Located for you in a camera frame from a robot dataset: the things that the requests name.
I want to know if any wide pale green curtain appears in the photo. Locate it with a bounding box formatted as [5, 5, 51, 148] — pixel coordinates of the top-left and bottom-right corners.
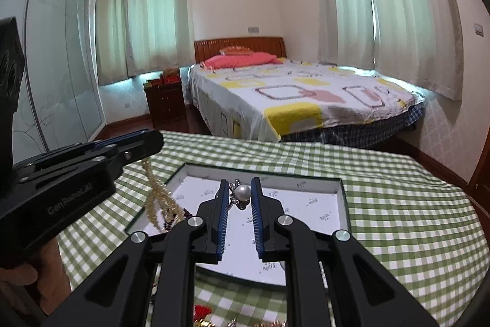
[358, 0, 471, 101]
[127, 0, 197, 75]

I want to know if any silver pearl brooch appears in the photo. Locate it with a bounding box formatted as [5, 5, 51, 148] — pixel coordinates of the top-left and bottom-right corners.
[228, 178, 252, 211]

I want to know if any person's left hand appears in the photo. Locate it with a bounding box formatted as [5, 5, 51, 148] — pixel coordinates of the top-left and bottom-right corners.
[0, 235, 73, 316]

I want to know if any orange pillow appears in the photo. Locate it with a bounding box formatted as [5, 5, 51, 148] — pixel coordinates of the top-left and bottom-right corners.
[219, 46, 255, 56]

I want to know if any pink pillow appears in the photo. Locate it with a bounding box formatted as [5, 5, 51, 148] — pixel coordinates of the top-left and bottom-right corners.
[201, 51, 285, 71]

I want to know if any glass door wardrobe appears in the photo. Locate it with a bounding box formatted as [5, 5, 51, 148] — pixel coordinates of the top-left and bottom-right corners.
[0, 0, 107, 163]

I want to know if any dark wooden nightstand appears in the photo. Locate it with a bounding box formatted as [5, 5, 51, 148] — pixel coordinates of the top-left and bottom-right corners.
[143, 80, 187, 130]

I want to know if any bed with patterned sheet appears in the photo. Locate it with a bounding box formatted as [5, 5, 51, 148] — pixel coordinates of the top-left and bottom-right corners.
[187, 58, 425, 142]

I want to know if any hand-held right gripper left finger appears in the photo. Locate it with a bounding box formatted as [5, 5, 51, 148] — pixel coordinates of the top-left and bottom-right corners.
[42, 177, 230, 327]

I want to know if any dark brown bead necklace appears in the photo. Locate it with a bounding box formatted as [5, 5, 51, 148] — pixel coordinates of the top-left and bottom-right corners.
[164, 207, 197, 233]

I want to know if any wooden bed headboard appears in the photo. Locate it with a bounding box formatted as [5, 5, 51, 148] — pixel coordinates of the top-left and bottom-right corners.
[193, 37, 287, 64]

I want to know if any wooden door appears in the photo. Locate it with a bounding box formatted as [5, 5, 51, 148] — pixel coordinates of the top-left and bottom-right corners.
[468, 143, 490, 199]

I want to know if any green-edged white cardboard box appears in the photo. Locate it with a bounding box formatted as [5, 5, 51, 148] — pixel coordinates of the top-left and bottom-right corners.
[124, 162, 351, 287]

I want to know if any beige bead necklace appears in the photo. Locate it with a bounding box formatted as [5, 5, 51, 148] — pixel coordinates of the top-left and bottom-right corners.
[141, 158, 185, 233]

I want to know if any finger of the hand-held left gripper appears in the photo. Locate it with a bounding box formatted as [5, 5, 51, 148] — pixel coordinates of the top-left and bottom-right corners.
[38, 131, 152, 163]
[13, 130, 165, 185]

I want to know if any gold charm with red knot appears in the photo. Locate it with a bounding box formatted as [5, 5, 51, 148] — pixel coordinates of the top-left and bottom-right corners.
[192, 305, 212, 324]

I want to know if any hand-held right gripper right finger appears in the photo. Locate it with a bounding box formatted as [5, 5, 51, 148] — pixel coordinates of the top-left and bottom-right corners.
[251, 177, 441, 327]

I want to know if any blue plaid bed sheet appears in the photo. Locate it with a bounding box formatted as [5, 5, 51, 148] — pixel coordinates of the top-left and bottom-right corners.
[279, 103, 426, 148]

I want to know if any green checked tablecloth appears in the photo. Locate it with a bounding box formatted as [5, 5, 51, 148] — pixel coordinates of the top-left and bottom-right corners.
[57, 130, 481, 327]

